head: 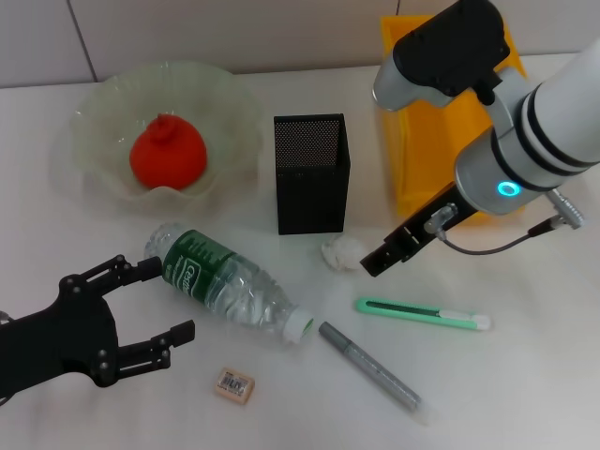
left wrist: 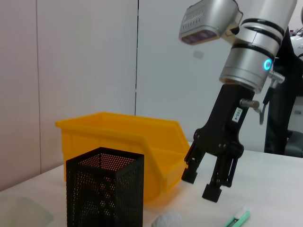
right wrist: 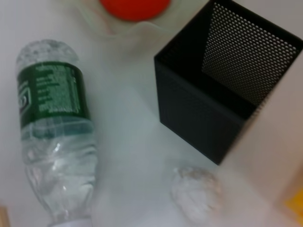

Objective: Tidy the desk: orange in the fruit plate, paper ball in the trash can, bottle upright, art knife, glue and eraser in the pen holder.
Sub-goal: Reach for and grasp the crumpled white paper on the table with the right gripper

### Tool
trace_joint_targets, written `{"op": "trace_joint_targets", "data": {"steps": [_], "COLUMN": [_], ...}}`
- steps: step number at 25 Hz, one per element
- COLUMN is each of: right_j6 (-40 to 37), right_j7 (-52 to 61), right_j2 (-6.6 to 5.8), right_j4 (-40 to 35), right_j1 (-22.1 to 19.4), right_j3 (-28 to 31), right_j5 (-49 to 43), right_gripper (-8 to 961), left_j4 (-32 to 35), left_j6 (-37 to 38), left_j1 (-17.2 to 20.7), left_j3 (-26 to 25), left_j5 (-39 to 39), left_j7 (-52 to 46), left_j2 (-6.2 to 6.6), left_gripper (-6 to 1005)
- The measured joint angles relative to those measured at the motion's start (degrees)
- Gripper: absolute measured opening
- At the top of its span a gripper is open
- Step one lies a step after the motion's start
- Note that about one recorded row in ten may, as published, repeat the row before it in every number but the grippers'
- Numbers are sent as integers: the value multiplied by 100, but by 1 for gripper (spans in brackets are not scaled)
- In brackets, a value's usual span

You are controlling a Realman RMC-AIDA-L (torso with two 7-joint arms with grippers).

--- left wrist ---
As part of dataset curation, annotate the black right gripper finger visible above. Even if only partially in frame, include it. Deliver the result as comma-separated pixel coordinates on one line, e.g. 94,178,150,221
181,140,207,184
202,155,241,203

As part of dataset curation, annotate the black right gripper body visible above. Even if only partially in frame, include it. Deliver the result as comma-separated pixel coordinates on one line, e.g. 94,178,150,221
194,84,256,157

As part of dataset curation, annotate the mint green utility knife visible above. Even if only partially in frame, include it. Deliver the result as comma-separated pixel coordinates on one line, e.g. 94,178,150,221
223,205,251,227

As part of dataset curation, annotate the white paper ball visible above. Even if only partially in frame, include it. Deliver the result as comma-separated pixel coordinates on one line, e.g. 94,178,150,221
151,211,183,227

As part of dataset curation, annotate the black mesh pen holder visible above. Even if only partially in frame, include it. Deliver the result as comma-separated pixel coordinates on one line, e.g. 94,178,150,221
65,147,145,227

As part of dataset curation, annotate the green glass fruit plate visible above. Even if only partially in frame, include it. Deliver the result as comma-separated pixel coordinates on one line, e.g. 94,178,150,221
0,196,54,227

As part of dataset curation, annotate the yellow plastic bin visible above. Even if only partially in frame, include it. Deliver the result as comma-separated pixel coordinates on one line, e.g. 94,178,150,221
55,112,190,206

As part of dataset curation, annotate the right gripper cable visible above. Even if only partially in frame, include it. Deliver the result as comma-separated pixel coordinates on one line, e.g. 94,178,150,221
239,70,285,126

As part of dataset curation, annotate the black background frame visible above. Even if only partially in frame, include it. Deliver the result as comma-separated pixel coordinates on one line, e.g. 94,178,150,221
264,26,303,158

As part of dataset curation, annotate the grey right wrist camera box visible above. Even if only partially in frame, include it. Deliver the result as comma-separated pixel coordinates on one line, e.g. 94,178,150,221
178,0,244,45

